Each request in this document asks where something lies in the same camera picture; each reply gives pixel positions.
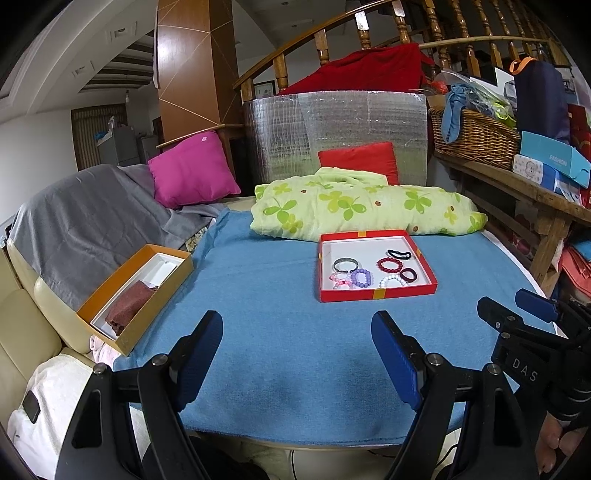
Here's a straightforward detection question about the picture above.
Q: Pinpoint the green clover pillow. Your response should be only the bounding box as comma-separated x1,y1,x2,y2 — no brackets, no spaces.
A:
250,167,489,241

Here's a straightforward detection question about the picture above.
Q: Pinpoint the red cardboard box tray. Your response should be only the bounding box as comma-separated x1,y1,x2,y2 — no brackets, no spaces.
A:
318,229,438,304

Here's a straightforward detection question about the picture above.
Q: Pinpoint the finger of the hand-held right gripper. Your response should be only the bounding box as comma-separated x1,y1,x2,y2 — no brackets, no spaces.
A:
515,288,591,333
477,296,568,352

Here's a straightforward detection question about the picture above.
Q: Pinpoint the navy bag with orange handle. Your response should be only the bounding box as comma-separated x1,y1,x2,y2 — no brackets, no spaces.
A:
510,58,571,144

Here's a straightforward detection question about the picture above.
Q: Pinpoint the wooden bench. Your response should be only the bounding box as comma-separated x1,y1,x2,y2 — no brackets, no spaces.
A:
434,150,587,296

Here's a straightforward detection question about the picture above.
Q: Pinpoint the blue blanket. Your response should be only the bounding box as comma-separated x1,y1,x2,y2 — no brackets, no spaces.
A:
113,208,555,448

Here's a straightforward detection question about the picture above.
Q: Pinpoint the yellow green plastic bag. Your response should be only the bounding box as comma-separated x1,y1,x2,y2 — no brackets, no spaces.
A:
480,92,518,127

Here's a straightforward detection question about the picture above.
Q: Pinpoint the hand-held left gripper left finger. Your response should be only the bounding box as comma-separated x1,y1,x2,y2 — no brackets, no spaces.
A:
54,310,225,480

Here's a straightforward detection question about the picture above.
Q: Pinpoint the brown slatted screen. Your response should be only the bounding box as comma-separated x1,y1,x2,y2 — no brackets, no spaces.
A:
71,104,127,169

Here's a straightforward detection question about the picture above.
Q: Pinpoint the grey cloth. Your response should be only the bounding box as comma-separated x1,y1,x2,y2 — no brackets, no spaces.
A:
9,164,227,312

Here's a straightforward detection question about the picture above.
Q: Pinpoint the orange cardboard box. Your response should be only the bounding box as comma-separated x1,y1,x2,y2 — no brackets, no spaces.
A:
76,244,195,357

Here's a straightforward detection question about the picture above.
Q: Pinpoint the red pillow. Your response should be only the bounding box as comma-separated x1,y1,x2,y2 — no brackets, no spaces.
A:
318,142,400,185

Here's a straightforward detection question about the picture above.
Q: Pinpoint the patterned sheet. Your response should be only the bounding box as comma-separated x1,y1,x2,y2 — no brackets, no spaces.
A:
185,222,218,252

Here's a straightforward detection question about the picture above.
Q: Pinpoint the beige leather sofa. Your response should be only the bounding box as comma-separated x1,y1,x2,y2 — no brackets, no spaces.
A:
0,240,93,462

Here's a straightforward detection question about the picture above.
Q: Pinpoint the pink cloth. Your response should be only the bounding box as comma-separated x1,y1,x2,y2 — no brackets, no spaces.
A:
89,335,123,363

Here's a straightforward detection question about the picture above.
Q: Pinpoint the blue cloth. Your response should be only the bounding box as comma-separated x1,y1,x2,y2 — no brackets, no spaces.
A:
441,83,481,144

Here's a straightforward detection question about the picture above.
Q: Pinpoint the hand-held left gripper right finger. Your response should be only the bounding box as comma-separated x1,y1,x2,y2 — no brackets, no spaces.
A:
370,310,541,480

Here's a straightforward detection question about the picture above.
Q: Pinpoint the grey refrigerator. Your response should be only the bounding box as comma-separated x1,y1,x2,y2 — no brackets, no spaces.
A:
97,127,160,168

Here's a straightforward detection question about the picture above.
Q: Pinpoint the wooden pillar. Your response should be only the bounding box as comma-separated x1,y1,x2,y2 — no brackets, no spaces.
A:
156,0,238,144

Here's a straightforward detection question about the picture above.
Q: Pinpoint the dark red folded cloth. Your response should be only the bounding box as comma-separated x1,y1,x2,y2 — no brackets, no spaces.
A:
104,281,158,337

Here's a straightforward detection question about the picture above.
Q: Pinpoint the person's right hand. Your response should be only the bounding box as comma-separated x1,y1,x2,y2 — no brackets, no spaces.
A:
540,413,588,480

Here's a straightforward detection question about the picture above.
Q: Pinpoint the white patterned box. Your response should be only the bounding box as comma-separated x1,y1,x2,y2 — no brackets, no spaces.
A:
512,154,561,192

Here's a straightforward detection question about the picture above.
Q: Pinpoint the silver foil insulation mat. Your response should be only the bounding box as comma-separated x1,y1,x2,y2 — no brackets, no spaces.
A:
242,90,430,188

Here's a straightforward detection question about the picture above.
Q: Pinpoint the black phone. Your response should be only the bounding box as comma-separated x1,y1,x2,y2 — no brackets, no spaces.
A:
22,390,43,424

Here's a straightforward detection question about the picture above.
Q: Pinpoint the wicker basket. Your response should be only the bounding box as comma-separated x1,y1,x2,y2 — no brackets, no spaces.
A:
428,107,522,171

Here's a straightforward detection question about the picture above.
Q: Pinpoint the wooden stair railing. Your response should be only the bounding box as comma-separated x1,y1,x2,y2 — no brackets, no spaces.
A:
233,0,573,100

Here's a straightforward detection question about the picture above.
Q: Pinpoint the blue cardboard box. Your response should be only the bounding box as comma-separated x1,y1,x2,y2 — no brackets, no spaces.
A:
521,130,591,189

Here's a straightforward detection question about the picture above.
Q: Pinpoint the magenta pillow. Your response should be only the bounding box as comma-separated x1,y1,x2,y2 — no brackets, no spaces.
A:
148,131,242,209

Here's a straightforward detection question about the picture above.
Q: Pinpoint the white towel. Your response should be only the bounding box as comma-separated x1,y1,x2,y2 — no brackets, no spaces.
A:
7,353,153,480

